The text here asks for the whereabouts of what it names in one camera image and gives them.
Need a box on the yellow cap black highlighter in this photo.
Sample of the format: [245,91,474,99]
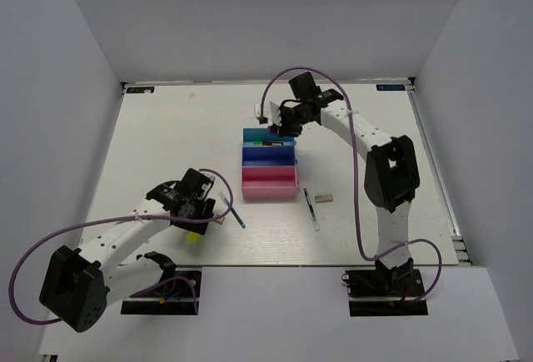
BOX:
[187,233,200,242]

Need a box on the green cap black highlighter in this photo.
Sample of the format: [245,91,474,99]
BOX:
[252,141,286,146]

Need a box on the white eraser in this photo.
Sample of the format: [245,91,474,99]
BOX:
[315,193,334,204]

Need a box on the purple cap black highlighter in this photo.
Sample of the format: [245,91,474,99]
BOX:
[267,126,278,136]

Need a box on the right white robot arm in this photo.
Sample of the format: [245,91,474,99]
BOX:
[269,72,420,295]

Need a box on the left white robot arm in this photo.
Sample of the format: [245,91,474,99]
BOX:
[39,168,215,333]

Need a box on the blue ink pen refill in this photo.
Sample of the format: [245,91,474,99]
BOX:
[218,192,246,229]

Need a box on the dark blue drawer container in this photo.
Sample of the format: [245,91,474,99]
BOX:
[242,146,297,166]

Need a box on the light blue drawer container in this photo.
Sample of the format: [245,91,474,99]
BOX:
[242,128,296,146]

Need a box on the pink drawer container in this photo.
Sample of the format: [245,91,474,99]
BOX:
[241,166,299,202]

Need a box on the green ink pen refill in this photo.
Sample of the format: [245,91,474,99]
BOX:
[303,187,320,231]

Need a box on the right blue corner label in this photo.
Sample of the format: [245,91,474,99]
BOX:
[376,83,406,92]

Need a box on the blue corner label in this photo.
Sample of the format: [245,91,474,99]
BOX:
[376,83,406,92]
[126,87,155,94]

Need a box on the left blue corner label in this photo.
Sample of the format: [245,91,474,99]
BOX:
[126,87,155,94]

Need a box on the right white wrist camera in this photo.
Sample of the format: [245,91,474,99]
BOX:
[254,102,281,126]

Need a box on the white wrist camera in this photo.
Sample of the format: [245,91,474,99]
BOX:
[254,102,281,126]
[201,173,215,198]

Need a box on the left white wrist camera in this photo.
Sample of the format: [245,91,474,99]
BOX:
[201,173,215,198]

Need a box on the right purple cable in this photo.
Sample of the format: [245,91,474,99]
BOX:
[260,66,443,307]

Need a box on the purple cable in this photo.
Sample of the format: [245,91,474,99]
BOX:
[260,66,443,307]
[8,167,235,324]

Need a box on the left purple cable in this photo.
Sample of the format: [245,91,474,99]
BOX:
[8,167,235,324]

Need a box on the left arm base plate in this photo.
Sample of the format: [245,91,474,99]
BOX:
[120,269,202,316]

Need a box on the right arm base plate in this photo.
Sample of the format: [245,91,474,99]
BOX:
[341,270,429,317]

